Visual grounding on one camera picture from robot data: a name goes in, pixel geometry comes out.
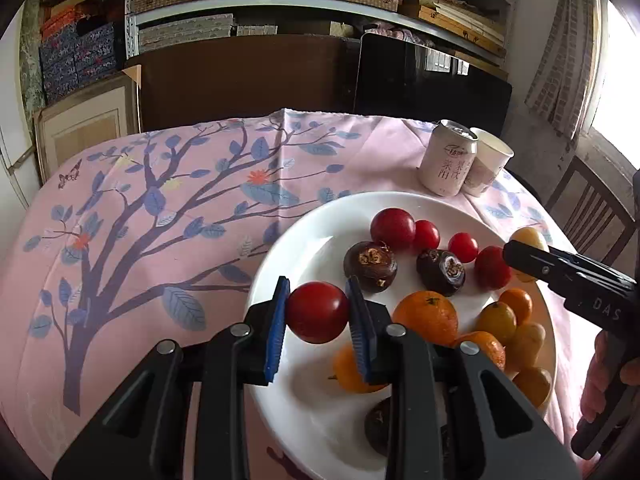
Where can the dark brown board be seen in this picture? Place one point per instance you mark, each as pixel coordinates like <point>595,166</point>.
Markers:
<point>240,80</point>

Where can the small yellow-orange citrus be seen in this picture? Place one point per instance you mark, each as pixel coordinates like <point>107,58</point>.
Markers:
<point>496,321</point>

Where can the patterned beige curtain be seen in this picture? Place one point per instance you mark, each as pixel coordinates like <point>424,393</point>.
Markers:
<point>560,60</point>

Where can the white plate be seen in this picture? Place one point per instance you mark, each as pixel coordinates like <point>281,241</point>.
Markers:
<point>310,240</point>

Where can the pink printed tablecloth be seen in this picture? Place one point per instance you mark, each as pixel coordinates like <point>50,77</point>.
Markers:
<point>150,310</point>

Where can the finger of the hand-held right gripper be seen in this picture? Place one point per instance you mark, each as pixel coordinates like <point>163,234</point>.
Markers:
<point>550,265</point>

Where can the dark brown water chestnut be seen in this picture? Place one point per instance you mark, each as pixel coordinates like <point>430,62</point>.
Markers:
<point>370,266</point>
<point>441,271</point>
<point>377,425</point>

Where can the tan round fruit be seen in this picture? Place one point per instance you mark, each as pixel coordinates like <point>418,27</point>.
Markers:
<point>525,342</point>

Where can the white drink can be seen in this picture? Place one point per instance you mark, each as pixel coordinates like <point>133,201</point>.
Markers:
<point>447,165</point>

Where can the yellow round fruit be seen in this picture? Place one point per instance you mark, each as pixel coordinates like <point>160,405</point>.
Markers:
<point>530,236</point>
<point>532,385</point>

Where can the large dark red tomato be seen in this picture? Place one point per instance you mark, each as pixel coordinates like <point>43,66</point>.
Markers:
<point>392,228</point>

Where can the bright window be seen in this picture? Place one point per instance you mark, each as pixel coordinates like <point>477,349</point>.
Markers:
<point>620,75</point>

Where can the white metal shelf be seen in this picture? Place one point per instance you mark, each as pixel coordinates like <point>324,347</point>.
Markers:
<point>210,8</point>

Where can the stack of blue patterned boxes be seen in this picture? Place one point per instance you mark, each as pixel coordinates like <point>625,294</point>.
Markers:
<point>75,65</point>

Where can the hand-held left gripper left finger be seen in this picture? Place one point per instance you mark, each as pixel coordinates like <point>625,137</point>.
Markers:
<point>276,335</point>

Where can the person's right hand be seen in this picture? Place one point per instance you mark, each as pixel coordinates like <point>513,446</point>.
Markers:
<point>600,380</point>

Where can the orange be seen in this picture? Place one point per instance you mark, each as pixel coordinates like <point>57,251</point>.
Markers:
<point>482,347</point>
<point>516,304</point>
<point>426,316</point>
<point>352,370</point>

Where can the small red tomato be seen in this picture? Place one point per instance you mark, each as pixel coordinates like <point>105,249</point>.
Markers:
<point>427,235</point>

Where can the green marbled board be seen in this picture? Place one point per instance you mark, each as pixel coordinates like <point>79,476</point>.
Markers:
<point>31,60</point>

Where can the white paper cup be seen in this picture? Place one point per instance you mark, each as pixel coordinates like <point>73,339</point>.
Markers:
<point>492,165</point>

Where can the wooden chair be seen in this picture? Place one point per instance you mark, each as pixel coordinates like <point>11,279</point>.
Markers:
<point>590,210</point>

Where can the white board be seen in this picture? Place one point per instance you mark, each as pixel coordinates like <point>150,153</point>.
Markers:
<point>15,170</point>

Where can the glossy black panel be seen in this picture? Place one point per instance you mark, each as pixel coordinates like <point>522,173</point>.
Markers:
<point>425,85</point>

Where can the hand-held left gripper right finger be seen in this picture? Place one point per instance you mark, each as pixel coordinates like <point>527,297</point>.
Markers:
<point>359,335</point>

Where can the wooden picture frame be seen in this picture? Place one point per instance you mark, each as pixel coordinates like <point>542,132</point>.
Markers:
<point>85,130</point>

